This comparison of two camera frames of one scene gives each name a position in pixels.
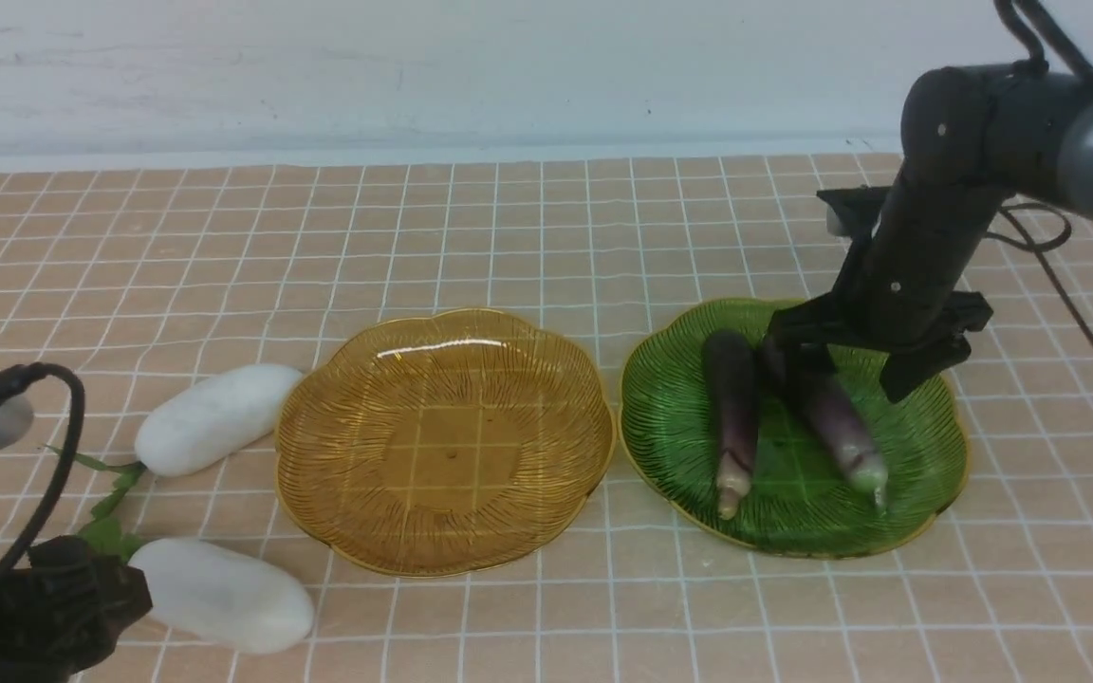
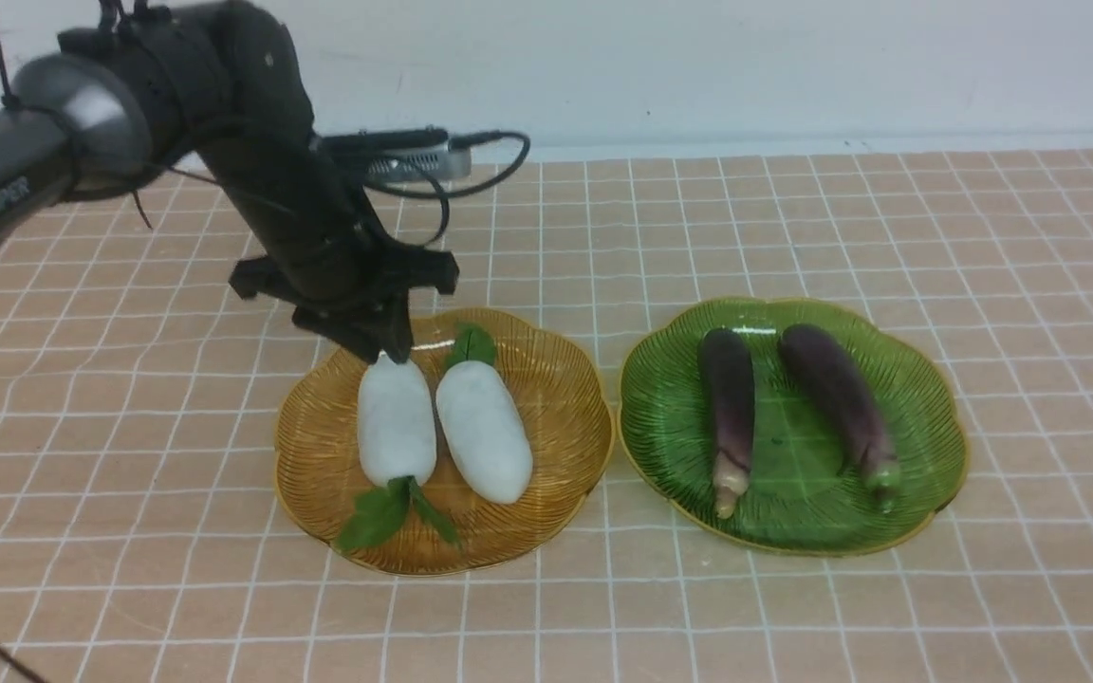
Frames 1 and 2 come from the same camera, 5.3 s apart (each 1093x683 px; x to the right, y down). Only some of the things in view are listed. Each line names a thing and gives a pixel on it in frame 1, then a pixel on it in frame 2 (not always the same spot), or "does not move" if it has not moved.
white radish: x=214 y=416 to x=482 y=421
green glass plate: x=799 y=501 does not move
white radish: x=223 y=598 to x=398 y=443
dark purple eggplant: x=731 y=387 does not move
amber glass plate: x=445 y=442 does not move
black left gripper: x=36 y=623 to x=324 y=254
